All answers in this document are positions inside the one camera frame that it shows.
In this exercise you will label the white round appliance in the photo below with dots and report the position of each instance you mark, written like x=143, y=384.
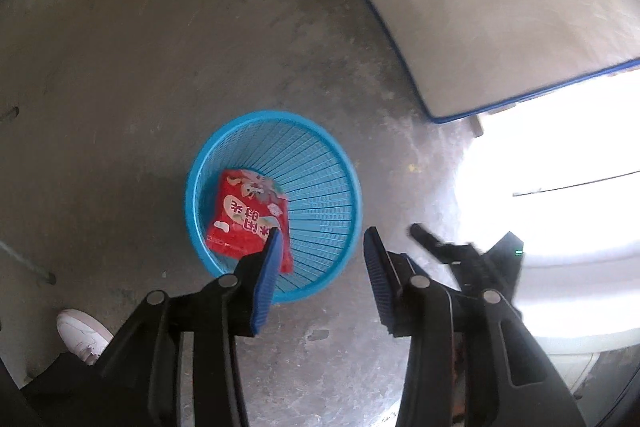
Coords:
x=575, y=367

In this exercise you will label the white shoe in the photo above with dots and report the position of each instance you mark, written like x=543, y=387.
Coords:
x=82, y=332

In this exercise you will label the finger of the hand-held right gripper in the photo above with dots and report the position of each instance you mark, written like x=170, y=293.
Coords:
x=427, y=239

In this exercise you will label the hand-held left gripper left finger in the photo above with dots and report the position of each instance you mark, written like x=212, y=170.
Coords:
x=267, y=277

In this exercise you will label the red snack packet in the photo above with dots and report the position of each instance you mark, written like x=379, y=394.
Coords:
x=240, y=212

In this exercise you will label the blue plastic mesh basket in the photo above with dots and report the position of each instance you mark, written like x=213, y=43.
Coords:
x=310, y=167

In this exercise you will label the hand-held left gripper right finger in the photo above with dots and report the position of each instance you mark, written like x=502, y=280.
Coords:
x=377, y=277

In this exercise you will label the white blue-edged board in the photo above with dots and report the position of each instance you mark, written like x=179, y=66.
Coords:
x=475, y=7

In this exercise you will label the person's dark trouser leg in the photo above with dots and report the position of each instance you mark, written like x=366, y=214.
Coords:
x=60, y=397

